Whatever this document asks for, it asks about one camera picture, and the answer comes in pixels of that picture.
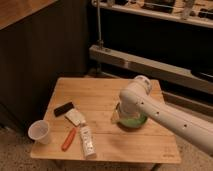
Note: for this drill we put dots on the white square sponge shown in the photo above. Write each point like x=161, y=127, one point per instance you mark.
x=75, y=117

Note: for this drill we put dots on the white plastic bottle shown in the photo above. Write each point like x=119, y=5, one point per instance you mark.
x=87, y=142

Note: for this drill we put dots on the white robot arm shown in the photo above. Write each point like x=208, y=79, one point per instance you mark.
x=135, y=99

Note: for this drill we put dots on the wooden folding table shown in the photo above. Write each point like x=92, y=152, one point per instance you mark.
x=96, y=99

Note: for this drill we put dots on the translucent plastic cup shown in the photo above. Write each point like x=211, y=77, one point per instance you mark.
x=40, y=132

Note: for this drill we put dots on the green bowl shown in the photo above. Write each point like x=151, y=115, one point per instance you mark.
x=133, y=123

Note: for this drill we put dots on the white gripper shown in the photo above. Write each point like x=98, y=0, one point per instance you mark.
x=116, y=116

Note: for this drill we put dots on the metal shelf rack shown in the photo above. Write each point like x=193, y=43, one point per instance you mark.
x=170, y=40

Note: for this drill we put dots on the dark wooden cabinet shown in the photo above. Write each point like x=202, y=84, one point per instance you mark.
x=34, y=53

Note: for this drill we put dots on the black rectangular block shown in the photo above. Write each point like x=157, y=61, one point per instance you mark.
x=63, y=109

